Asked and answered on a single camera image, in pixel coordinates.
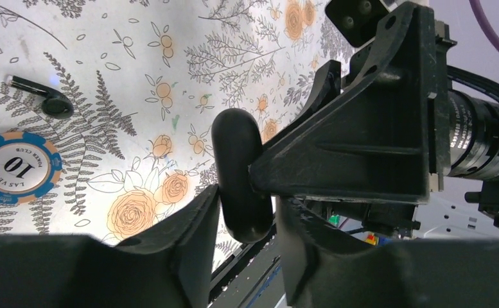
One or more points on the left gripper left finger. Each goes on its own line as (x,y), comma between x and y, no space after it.
(167,265)

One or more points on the blue poker chip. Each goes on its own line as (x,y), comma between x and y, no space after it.
(30,166)

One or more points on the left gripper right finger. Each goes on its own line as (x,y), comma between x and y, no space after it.
(325,267)

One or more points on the black earbud with stem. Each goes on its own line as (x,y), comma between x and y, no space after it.
(55,104)

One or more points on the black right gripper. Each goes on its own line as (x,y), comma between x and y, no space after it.
(385,138)

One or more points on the floral table mat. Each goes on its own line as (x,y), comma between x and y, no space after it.
(146,79)

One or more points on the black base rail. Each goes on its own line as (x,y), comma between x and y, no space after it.
(250,277)

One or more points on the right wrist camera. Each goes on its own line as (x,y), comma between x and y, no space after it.
(359,21)

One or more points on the black earbud charging case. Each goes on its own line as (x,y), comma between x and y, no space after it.
(237,144)

